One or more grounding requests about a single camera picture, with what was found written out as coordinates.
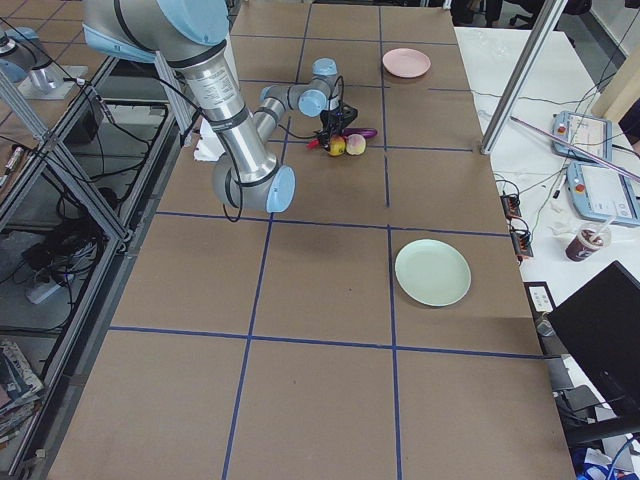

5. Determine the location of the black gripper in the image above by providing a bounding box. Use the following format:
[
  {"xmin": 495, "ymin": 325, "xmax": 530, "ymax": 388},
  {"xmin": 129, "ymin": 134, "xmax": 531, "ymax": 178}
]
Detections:
[{"xmin": 319, "ymin": 109, "xmax": 344, "ymax": 150}]

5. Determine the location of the near blue teach pendant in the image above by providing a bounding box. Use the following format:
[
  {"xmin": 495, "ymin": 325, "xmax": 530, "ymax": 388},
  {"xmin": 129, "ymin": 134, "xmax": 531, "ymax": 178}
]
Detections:
[{"xmin": 566, "ymin": 160, "xmax": 639, "ymax": 227}]

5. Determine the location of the iced drink plastic cup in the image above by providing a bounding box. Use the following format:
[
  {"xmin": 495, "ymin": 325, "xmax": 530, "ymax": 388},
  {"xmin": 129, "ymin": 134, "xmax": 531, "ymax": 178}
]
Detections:
[{"xmin": 565, "ymin": 222, "xmax": 611, "ymax": 262}]

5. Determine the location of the red chili pepper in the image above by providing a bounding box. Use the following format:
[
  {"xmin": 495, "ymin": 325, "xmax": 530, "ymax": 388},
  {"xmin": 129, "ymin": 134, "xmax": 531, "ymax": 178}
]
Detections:
[{"xmin": 306, "ymin": 139, "xmax": 327, "ymax": 150}]

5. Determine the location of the pink green peach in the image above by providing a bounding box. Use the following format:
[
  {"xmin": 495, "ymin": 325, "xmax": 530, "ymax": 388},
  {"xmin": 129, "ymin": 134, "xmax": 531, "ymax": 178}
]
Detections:
[{"xmin": 345, "ymin": 134, "xmax": 367, "ymax": 156}]

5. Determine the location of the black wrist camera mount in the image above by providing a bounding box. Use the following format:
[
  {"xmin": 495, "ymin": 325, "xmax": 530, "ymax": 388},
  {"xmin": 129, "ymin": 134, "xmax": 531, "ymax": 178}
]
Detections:
[{"xmin": 335, "ymin": 102, "xmax": 358, "ymax": 129}]

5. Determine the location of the blue teach pendant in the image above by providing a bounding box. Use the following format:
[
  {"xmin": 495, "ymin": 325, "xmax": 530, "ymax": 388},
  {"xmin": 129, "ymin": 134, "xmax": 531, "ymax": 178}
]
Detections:
[
  {"xmin": 566, "ymin": 160, "xmax": 639, "ymax": 227},
  {"xmin": 552, "ymin": 111, "xmax": 613, "ymax": 161}
]

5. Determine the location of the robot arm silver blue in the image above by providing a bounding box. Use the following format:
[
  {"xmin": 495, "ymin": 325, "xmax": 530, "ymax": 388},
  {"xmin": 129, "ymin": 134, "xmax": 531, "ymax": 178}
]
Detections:
[
  {"xmin": 83, "ymin": 1, "xmax": 339, "ymax": 213},
  {"xmin": 1, "ymin": 27, "xmax": 88, "ymax": 100}
]

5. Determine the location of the reacher grabber stick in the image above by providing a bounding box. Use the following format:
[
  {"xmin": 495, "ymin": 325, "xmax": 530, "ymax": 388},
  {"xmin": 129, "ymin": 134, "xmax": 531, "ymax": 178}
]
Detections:
[{"xmin": 510, "ymin": 116, "xmax": 640, "ymax": 183}]

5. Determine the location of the stack of books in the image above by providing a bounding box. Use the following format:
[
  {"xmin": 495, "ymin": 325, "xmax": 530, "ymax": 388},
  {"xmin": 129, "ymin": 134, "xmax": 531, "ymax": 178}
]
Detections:
[{"xmin": 1, "ymin": 337, "xmax": 45, "ymax": 444}]

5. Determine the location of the black monitor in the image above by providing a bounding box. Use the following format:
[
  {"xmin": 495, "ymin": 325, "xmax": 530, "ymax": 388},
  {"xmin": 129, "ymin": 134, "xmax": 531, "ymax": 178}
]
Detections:
[{"xmin": 549, "ymin": 261, "xmax": 639, "ymax": 415}]

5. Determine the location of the pink plate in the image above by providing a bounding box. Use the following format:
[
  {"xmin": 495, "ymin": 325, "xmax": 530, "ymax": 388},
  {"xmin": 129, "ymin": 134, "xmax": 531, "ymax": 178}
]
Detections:
[{"xmin": 382, "ymin": 48, "xmax": 431, "ymax": 79}]

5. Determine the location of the orange circuit board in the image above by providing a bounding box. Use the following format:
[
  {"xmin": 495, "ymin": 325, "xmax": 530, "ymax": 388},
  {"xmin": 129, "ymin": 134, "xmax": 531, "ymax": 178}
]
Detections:
[
  {"xmin": 509, "ymin": 227, "xmax": 534, "ymax": 262},
  {"xmin": 500, "ymin": 193, "xmax": 521, "ymax": 219}
]

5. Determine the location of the aluminium frame post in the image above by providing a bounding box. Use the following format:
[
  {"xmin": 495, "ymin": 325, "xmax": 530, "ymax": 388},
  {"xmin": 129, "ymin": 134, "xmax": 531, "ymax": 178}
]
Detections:
[{"xmin": 480, "ymin": 0, "xmax": 567, "ymax": 155}]

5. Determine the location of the far blue teach pendant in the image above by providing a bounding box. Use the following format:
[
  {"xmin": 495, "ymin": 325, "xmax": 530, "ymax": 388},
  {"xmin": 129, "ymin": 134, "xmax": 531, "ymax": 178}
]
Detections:
[{"xmin": 552, "ymin": 111, "xmax": 613, "ymax": 161}]

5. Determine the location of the red yellow apple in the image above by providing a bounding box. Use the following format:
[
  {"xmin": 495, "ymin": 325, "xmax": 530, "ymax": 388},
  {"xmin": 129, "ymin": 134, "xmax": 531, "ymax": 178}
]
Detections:
[{"xmin": 327, "ymin": 135, "xmax": 346, "ymax": 157}]

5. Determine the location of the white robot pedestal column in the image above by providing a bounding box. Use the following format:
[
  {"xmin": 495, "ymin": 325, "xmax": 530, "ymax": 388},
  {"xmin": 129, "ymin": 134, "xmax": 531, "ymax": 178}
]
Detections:
[{"xmin": 194, "ymin": 119, "xmax": 225, "ymax": 162}]

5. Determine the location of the green plate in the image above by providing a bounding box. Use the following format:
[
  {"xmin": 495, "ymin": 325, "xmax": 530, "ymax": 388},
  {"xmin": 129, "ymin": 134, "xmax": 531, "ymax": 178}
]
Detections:
[{"xmin": 394, "ymin": 239, "xmax": 471, "ymax": 307}]

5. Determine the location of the purple eggplant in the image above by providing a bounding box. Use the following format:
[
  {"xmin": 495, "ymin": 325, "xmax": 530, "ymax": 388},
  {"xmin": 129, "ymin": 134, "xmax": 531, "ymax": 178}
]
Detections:
[{"xmin": 342, "ymin": 128, "xmax": 378, "ymax": 139}]

